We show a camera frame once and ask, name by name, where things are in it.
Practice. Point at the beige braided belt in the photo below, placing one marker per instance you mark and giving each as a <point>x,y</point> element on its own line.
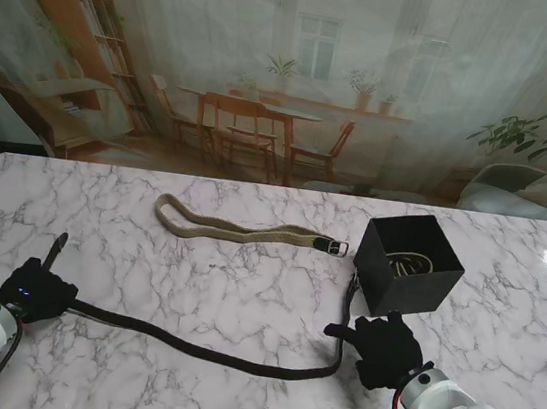
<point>411,267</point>
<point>295,234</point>

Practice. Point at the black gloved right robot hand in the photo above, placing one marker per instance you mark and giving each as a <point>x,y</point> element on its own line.
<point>385,353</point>

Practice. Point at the black square storage box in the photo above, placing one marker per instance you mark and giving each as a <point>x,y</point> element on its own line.
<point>413,296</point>

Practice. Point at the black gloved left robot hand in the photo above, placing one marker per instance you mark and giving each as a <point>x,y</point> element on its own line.
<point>37,292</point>

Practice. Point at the printed room scene backdrop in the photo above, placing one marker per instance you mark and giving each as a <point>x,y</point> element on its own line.
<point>292,66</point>

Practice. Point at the black woven belt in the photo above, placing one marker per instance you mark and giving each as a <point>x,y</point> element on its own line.
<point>213,353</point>

